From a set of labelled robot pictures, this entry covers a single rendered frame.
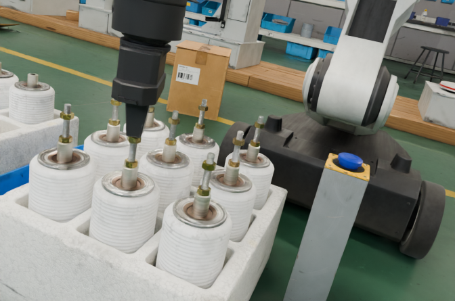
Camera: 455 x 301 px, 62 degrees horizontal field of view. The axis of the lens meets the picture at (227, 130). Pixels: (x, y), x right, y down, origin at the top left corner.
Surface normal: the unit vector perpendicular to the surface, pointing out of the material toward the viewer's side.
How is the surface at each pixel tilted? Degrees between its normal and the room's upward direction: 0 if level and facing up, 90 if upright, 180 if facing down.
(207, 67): 90
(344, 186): 90
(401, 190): 45
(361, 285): 0
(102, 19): 90
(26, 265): 90
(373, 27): 63
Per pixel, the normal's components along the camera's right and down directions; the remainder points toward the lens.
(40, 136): 0.91, 0.30
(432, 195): -0.06, -0.69
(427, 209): -0.19, -0.44
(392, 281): 0.19, -0.93
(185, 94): -0.04, 0.30
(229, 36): -0.39, 0.23
